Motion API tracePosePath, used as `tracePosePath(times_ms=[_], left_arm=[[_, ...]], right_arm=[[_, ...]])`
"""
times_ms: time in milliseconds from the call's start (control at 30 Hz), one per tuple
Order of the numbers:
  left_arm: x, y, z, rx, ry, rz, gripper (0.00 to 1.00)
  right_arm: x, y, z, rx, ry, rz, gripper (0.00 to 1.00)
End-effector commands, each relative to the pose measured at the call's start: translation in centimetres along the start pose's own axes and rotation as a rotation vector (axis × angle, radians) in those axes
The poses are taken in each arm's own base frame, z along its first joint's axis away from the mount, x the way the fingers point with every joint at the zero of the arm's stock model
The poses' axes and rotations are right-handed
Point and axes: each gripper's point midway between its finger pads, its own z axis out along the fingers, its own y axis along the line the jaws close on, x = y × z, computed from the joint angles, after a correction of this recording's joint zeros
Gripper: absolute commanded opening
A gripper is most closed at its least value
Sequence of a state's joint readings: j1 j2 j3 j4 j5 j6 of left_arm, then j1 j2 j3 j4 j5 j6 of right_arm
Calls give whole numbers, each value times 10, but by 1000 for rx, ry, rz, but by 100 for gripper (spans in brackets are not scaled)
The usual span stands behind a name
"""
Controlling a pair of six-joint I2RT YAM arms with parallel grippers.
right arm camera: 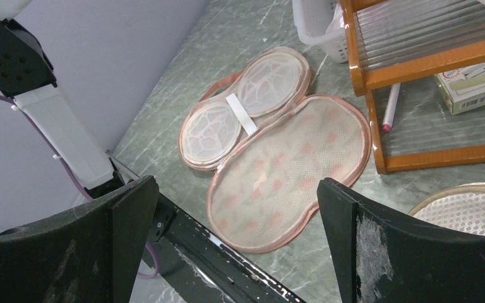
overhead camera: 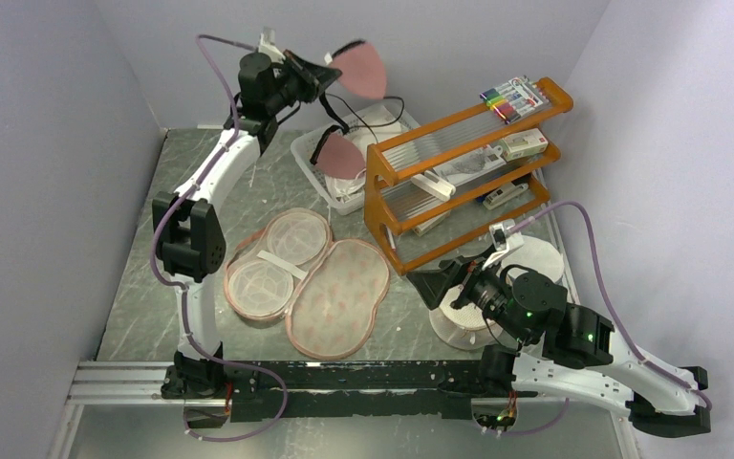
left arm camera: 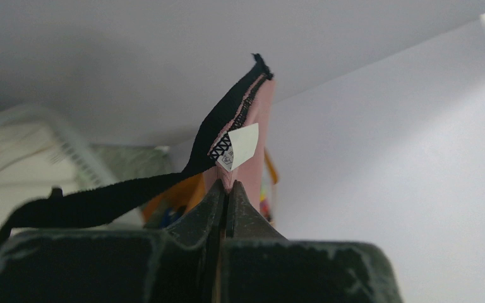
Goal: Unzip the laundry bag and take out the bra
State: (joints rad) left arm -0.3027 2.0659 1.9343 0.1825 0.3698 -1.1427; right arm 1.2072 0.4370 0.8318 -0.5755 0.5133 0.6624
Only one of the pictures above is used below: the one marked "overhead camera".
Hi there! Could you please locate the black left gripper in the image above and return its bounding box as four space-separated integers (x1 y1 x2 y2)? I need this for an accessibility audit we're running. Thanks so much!
270 52 345 116

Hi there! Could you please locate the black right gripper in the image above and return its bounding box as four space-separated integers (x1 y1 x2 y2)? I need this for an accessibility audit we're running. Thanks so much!
406 244 532 344

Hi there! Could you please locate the dark pink bra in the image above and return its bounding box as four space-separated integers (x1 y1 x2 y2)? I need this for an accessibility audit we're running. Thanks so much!
310 39 391 180

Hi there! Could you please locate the floral mesh laundry bag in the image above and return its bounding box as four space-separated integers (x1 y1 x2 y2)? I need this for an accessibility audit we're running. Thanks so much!
222 208 391 361

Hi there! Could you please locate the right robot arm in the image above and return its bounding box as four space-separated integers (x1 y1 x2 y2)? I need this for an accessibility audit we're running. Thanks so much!
407 257 711 438

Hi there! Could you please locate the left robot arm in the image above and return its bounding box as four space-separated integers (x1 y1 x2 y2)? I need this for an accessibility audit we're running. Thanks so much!
149 51 343 399

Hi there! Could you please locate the white plastic bag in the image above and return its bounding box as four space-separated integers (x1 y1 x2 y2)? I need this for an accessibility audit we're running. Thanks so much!
324 170 366 203

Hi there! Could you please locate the pink capped white marker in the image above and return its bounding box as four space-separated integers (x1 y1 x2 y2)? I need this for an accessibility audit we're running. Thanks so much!
385 228 396 251

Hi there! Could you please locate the flat box under rack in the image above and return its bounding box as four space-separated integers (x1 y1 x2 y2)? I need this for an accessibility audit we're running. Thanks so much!
414 211 450 236

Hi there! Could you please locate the cream cloth in basket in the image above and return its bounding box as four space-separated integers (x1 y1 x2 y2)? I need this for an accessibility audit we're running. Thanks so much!
345 104 410 157

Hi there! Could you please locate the white plastic basket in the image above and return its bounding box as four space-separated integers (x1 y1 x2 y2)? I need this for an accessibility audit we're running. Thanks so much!
291 100 421 215

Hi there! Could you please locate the orange wooden shelf rack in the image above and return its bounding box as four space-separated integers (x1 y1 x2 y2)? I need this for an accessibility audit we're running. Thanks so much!
363 77 573 275

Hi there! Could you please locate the white mesh round lid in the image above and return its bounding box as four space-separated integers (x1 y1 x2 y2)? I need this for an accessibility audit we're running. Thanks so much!
500 235 565 283

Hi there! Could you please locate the white black stapler bottom shelf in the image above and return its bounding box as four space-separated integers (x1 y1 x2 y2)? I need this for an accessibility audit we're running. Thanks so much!
482 183 529 210

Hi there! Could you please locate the clear packaged item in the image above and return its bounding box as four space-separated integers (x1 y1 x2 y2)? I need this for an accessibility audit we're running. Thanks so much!
433 145 506 186

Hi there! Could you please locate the white green small box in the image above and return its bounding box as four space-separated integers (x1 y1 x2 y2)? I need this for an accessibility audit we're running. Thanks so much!
501 128 549 162

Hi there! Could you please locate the pack of coloured markers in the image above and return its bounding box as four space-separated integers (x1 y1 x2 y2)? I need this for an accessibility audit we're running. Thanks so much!
480 76 551 124

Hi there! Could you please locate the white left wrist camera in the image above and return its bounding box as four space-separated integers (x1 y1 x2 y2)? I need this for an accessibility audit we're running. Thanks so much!
257 27 285 64

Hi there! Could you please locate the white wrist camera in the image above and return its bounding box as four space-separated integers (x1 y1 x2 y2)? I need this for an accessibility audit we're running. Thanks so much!
482 219 525 270
257 27 285 64

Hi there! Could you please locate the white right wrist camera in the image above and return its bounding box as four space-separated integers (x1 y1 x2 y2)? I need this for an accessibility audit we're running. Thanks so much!
482 219 525 270

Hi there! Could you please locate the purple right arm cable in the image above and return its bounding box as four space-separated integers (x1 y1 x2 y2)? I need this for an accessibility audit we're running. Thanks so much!
500 200 714 438

